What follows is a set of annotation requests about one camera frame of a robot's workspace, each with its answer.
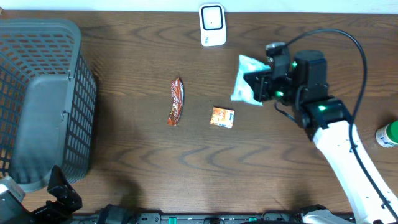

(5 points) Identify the teal wet wipes pack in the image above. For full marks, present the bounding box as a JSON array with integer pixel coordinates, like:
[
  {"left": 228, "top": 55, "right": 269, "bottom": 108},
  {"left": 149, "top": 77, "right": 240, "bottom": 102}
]
[{"left": 230, "top": 54, "right": 271, "bottom": 107}]

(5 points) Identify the orange snack box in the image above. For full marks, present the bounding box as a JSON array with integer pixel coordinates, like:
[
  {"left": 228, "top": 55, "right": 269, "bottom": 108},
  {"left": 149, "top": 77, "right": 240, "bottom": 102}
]
[{"left": 210, "top": 107, "right": 235, "bottom": 128}]

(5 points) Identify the red orange snack bar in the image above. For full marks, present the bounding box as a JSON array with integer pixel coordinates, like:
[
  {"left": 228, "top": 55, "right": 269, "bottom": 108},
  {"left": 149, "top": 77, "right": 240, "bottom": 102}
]
[{"left": 167, "top": 78, "right": 184, "bottom": 126}]

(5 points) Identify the green lid jar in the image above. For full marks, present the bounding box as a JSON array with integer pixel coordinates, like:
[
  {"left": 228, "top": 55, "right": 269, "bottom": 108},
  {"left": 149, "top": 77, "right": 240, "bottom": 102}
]
[{"left": 375, "top": 121, "right": 398, "bottom": 148}]

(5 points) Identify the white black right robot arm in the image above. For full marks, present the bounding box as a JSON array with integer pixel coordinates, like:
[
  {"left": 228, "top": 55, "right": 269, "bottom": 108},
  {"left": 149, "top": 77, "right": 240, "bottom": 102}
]
[{"left": 243, "top": 46, "right": 397, "bottom": 223}]

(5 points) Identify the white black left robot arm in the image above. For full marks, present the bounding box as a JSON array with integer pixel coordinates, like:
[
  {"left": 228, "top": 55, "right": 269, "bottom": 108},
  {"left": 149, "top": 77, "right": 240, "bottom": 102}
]
[{"left": 32, "top": 166, "right": 136, "bottom": 223}]

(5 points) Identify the white barcode scanner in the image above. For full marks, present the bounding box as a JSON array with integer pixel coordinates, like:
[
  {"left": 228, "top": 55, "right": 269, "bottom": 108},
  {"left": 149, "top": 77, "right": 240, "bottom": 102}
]
[{"left": 198, "top": 3, "right": 227, "bottom": 47}]

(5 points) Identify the grey plastic basket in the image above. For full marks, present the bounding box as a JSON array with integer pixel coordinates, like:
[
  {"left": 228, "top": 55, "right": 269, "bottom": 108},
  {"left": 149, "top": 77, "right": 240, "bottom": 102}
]
[{"left": 1, "top": 19, "right": 97, "bottom": 192}]

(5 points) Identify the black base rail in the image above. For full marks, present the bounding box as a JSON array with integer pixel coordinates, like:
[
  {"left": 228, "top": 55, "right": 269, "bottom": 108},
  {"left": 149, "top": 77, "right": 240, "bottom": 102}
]
[{"left": 71, "top": 212, "right": 355, "bottom": 224}]

